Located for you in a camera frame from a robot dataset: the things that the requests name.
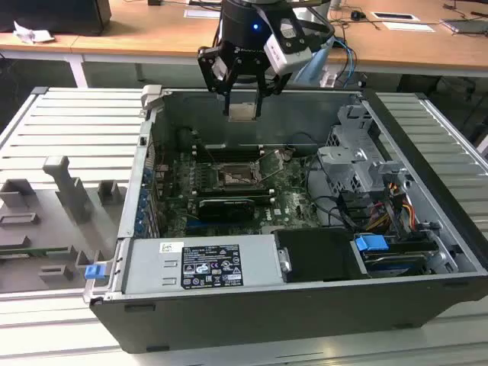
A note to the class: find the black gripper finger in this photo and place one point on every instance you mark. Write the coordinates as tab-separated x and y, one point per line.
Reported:
258	104
227	103

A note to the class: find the silver CPU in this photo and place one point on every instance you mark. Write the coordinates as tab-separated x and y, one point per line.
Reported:
242	112

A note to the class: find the metal locking lever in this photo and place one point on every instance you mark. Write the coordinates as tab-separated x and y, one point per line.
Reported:
207	151
274	169

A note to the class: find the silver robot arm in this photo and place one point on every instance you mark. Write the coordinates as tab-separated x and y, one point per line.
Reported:
316	61

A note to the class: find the CPU socket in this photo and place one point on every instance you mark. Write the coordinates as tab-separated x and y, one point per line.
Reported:
238	175

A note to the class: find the white paper sheet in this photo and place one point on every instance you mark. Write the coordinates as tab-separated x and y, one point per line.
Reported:
408	26
198	14

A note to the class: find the grey plastic case latch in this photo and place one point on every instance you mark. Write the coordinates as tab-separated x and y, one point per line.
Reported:
150	95

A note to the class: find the wooden desk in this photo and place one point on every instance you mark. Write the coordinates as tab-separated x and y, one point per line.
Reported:
152	30

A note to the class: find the silver metal drive cage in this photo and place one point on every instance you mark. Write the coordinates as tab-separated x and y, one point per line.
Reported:
343	167

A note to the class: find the graphics card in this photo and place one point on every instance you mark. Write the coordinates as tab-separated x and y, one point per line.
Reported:
225	209

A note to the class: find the green motherboard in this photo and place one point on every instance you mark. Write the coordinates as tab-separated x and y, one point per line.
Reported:
293	207

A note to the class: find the black computer mouse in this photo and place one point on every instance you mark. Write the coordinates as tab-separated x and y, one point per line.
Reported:
357	15

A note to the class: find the black plastic shroud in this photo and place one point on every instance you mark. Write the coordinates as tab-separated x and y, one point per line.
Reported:
320	255

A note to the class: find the hard disk in blue carrier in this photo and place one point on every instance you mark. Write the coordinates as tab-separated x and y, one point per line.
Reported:
370	243

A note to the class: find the grey power supply unit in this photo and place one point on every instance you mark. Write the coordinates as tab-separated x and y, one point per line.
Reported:
152	267

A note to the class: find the black monitor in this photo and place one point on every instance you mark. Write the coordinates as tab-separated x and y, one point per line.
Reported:
57	15

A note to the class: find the crumpled white paper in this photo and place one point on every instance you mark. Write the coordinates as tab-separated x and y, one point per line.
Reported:
30	35

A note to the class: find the dark grey PC case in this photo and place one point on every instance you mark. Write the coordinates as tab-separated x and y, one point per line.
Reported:
267	316

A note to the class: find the blue plastic latch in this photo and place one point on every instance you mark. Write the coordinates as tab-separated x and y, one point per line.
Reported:
94	271

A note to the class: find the grey parts rack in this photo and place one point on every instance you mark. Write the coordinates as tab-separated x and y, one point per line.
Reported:
45	228

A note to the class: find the grey laptop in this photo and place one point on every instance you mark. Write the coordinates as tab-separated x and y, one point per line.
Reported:
465	26

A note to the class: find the green RAM stick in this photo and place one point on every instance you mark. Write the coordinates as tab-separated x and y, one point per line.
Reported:
34	251

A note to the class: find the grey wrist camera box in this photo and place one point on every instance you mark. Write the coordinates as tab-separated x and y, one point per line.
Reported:
280	57
220	70

